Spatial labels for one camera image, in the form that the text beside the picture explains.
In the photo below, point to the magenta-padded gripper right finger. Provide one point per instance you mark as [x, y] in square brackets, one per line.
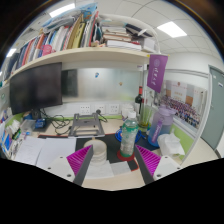
[156, 163]

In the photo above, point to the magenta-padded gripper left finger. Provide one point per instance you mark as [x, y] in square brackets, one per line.
[75, 163]

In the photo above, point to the green-labelled clear drink bottle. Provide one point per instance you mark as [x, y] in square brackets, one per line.
[129, 136]

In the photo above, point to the large purple water jug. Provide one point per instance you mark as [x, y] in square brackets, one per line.
[161, 126]

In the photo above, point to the crumpled white tissue pack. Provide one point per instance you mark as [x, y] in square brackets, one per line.
[171, 145]

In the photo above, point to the white printed paper sheet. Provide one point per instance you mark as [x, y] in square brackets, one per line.
[100, 170]

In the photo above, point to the flat round red coaster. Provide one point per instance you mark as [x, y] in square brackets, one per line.
[125, 159]

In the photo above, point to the black desk mat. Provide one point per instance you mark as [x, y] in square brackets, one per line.
[113, 146]

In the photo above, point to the glass vase with green stems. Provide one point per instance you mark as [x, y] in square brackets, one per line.
[145, 120]

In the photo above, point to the dark wine bottle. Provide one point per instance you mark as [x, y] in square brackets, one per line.
[139, 100]

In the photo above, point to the grey door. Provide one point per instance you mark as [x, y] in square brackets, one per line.
[215, 110]

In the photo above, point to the black computer monitor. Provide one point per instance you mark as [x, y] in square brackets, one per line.
[35, 88]

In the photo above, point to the purple hanging flag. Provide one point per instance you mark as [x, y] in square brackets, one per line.
[157, 73]

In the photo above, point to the beige shelf unit with books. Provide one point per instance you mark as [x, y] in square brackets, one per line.
[76, 55]

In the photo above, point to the ceiling lights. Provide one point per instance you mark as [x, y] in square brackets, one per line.
[171, 29]

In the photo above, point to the white wall socket row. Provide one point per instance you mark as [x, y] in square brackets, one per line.
[100, 109]

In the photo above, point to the group photo wall poster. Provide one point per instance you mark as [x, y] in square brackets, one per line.
[183, 106]

